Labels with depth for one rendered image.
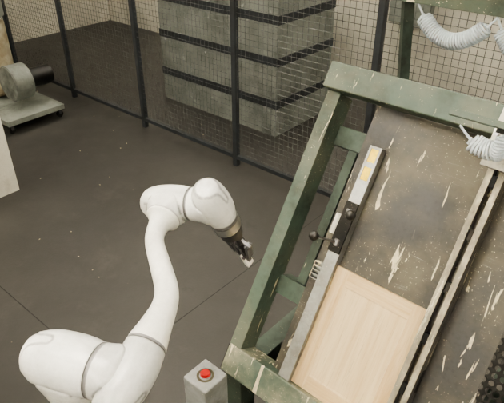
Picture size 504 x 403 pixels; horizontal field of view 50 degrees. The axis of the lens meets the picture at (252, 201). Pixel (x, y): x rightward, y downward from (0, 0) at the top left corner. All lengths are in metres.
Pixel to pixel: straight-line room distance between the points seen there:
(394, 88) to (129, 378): 1.31
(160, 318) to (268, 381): 0.97
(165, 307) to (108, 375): 0.21
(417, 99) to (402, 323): 0.77
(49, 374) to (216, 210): 0.60
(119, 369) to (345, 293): 1.04
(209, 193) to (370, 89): 0.81
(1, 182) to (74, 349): 4.11
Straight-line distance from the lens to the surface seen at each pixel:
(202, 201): 1.52
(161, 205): 1.59
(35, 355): 1.37
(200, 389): 2.15
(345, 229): 2.04
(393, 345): 2.02
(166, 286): 1.40
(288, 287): 2.25
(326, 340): 2.13
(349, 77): 2.10
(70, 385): 1.33
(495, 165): 1.85
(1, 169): 5.31
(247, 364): 2.28
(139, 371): 1.28
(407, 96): 1.99
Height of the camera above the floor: 2.60
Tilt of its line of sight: 32 degrees down
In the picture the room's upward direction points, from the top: straight up
